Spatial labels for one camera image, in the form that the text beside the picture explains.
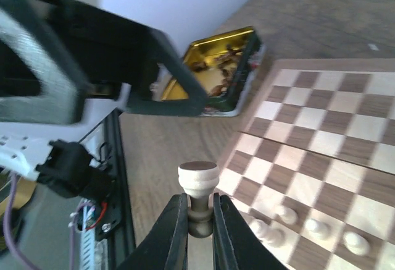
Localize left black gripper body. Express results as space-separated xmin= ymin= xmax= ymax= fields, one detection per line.
xmin=1 ymin=0 xmax=173 ymax=124

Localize gold tin with dark pieces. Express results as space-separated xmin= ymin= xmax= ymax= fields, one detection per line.
xmin=151 ymin=25 xmax=266 ymax=118

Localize light wooden chess piece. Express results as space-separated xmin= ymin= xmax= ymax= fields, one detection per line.
xmin=178 ymin=161 xmax=220 ymax=238

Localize black mounting rail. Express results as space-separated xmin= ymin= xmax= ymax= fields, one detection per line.
xmin=83 ymin=109 xmax=136 ymax=269

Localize wooden chessboard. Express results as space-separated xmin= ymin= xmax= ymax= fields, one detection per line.
xmin=218 ymin=59 xmax=394 ymax=269

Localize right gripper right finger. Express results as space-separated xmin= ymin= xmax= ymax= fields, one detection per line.
xmin=213 ymin=193 xmax=286 ymax=270

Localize light pawn on board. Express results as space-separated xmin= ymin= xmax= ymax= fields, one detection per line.
xmin=249 ymin=219 xmax=268 ymax=240
xmin=262 ymin=227 xmax=285 ymax=248
xmin=275 ymin=205 xmax=298 ymax=225
xmin=343 ymin=231 xmax=370 ymax=256
xmin=305 ymin=218 xmax=331 ymax=240

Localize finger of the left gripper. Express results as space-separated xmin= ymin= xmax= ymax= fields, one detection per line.
xmin=126 ymin=54 xmax=207 ymax=117

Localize light blue slotted strip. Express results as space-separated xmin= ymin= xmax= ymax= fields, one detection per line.
xmin=77 ymin=199 xmax=96 ymax=270

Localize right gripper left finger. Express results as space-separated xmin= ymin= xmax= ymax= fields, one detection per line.
xmin=117 ymin=193 xmax=188 ymax=270

